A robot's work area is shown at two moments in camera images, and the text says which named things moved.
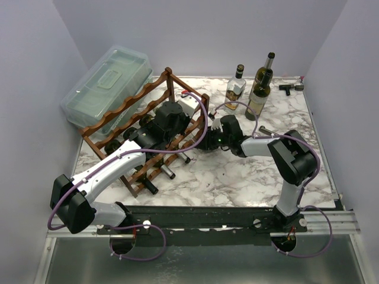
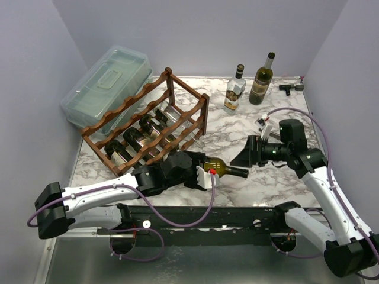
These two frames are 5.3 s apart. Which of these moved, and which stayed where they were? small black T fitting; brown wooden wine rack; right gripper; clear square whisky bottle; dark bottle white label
Moved: right gripper; dark bottle white label
Stayed: brown wooden wine rack; clear square whisky bottle; small black T fitting
